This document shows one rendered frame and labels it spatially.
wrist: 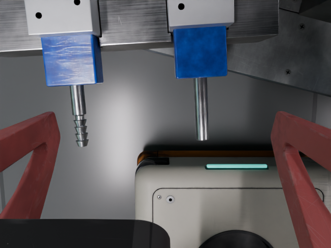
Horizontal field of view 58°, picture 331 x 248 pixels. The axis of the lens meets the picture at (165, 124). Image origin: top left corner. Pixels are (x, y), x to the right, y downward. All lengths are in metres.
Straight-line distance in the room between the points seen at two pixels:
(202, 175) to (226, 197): 0.10
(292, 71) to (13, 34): 0.27
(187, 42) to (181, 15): 0.02
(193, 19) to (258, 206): 0.78
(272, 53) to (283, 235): 0.76
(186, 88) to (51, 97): 0.51
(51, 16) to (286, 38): 0.23
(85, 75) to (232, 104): 0.93
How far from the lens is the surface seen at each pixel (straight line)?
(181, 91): 1.12
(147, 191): 0.90
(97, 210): 1.26
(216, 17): 0.24
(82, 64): 0.26
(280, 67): 0.34
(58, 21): 0.25
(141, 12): 0.27
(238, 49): 0.33
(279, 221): 1.00
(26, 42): 0.29
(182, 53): 0.25
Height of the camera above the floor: 1.12
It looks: 81 degrees down
